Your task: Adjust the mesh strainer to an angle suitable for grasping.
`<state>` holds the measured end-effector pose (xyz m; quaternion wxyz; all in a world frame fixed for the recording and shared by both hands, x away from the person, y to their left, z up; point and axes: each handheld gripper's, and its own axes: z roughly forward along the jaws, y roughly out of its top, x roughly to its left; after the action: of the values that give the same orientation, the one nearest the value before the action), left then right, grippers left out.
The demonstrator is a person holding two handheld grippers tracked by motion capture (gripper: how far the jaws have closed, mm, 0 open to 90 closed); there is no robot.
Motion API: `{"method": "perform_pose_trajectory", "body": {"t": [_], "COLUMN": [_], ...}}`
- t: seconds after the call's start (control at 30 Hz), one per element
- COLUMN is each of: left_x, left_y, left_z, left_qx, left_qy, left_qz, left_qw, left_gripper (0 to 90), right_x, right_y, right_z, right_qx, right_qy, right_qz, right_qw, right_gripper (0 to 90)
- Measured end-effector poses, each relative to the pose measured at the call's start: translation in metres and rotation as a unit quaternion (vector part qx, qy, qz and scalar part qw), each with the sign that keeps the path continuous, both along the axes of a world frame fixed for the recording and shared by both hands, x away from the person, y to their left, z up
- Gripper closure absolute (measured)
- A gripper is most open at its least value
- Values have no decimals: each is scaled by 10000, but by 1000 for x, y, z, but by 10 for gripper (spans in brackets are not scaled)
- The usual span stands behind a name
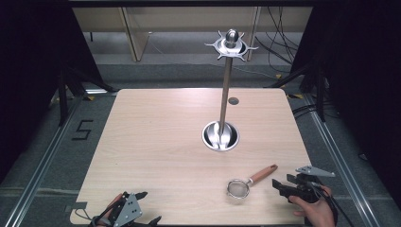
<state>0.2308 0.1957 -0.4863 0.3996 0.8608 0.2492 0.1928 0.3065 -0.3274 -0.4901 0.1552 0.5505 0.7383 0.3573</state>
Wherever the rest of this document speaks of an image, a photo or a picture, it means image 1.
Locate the steel utensil rack stand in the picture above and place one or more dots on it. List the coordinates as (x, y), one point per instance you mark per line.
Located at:
(224, 94)

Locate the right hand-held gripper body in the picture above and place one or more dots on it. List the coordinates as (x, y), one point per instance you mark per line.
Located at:
(307, 186)

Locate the aluminium floor rail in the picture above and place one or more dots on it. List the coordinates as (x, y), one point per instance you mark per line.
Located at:
(38, 170)
(340, 164)

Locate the person's left hand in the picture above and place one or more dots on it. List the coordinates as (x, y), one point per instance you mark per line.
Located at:
(111, 208)

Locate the light wooden furniture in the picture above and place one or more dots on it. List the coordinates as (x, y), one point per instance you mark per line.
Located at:
(189, 19)

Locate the grey round table grommet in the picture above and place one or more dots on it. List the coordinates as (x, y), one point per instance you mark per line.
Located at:
(233, 101)

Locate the person's right hand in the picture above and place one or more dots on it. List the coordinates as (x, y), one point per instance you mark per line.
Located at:
(315, 211)

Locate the black metal stand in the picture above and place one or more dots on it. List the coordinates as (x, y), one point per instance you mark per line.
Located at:
(315, 85)
(67, 91)

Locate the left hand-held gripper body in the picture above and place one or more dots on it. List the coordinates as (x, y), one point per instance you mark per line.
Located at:
(128, 210)

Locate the grey tape patch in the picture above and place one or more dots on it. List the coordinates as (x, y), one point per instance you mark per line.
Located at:
(75, 206)

